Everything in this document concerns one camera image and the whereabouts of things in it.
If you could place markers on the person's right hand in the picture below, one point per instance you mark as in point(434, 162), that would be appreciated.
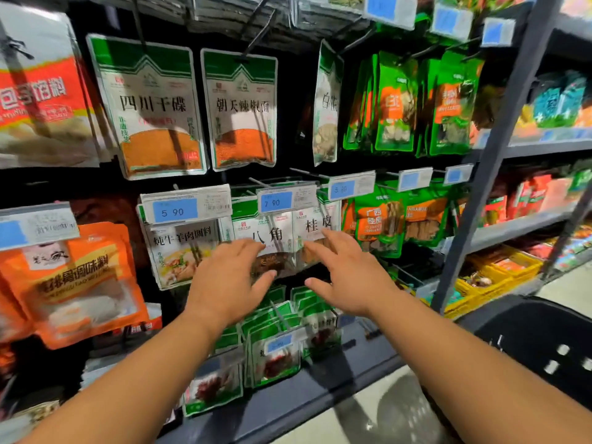
point(356, 277)

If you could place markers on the person's left hand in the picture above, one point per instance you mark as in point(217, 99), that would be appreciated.
point(231, 286)

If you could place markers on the green orange Guangxi cinnamon bags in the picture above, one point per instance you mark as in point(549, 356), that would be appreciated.
point(425, 217)
point(375, 222)

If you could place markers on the star anise packets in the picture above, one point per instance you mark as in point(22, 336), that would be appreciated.
point(254, 226)

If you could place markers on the clear red-spice packets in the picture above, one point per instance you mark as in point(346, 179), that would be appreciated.
point(176, 249)

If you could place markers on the row of green white packets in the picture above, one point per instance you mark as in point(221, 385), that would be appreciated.
point(314, 333)

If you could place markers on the clear cinnamon packets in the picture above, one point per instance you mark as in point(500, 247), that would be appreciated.
point(310, 222)

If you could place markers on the row of clear green-top packets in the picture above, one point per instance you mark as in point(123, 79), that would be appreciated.
point(213, 388)

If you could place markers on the orange seasoning packet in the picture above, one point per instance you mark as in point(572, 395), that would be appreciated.
point(74, 286)

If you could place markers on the clear white-slice packets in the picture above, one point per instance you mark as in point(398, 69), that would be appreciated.
point(326, 115)

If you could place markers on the green white-slice packets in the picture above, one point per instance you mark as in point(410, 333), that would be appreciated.
point(393, 111)

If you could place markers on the clear chili powder packets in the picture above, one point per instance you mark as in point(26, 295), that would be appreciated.
point(239, 115)

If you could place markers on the clear orange powder packets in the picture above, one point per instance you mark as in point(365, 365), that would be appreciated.
point(148, 115)

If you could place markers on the green leaf packets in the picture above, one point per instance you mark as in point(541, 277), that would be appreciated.
point(451, 111)

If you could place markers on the black shopping basket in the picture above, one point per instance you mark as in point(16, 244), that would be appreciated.
point(546, 346)

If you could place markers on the white red-label packets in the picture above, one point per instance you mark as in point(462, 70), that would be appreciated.
point(42, 97)

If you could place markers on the clear dried-leaf packets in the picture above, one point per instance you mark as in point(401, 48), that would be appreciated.
point(347, 1)

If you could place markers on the person's left forearm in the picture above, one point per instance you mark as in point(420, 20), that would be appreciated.
point(129, 383)

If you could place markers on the person's right forearm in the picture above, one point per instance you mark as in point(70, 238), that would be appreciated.
point(481, 374)

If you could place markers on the row of red orange packets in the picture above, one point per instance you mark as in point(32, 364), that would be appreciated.
point(527, 198)

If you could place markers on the row of teal yellow packets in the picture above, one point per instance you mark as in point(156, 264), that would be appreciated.
point(555, 101)

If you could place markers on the yellow display trays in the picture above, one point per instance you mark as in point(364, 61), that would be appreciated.
point(499, 272)

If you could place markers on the gray metal shelving unit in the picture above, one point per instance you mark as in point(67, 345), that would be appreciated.
point(490, 152)

